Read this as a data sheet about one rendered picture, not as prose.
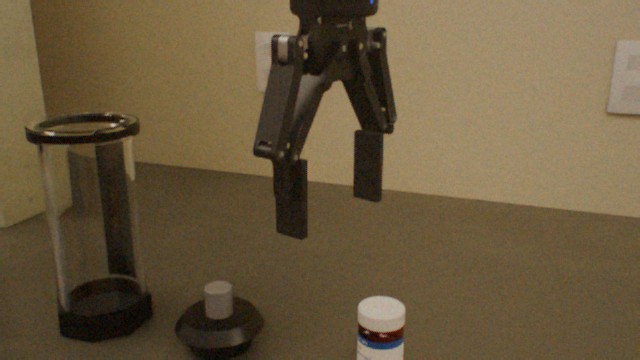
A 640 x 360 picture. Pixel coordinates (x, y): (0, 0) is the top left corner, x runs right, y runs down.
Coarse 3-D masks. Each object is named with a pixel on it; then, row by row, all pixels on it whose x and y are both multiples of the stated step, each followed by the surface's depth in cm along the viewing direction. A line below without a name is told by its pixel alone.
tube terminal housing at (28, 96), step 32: (0, 0) 92; (0, 32) 92; (32, 32) 98; (0, 64) 93; (32, 64) 98; (0, 96) 93; (32, 96) 99; (0, 128) 94; (0, 160) 95; (32, 160) 100; (0, 192) 95; (32, 192) 101; (0, 224) 97
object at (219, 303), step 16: (208, 288) 63; (224, 288) 63; (192, 304) 66; (208, 304) 63; (224, 304) 63; (240, 304) 66; (192, 320) 63; (208, 320) 63; (224, 320) 63; (240, 320) 63; (256, 320) 64; (192, 336) 61; (208, 336) 61; (224, 336) 61; (240, 336) 61; (208, 352) 62; (224, 352) 62; (240, 352) 63
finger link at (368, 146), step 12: (360, 132) 61; (372, 132) 61; (360, 144) 61; (372, 144) 60; (360, 156) 62; (372, 156) 61; (360, 168) 62; (372, 168) 61; (360, 180) 62; (372, 180) 61; (360, 192) 63; (372, 192) 62
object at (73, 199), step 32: (32, 128) 60; (64, 128) 66; (96, 128) 68; (128, 128) 62; (64, 160) 60; (96, 160) 61; (128, 160) 64; (64, 192) 61; (96, 192) 61; (128, 192) 64; (64, 224) 62; (96, 224) 62; (128, 224) 65; (64, 256) 63; (96, 256) 63; (128, 256) 65; (64, 288) 65; (96, 288) 64; (128, 288) 66
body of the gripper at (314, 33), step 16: (304, 0) 50; (320, 0) 49; (336, 0) 49; (352, 0) 49; (368, 0) 50; (304, 16) 50; (320, 16) 50; (336, 16) 50; (352, 16) 50; (304, 32) 51; (320, 32) 50; (336, 32) 52; (352, 32) 53; (320, 48) 50; (320, 64) 51; (352, 64) 54; (336, 80) 53
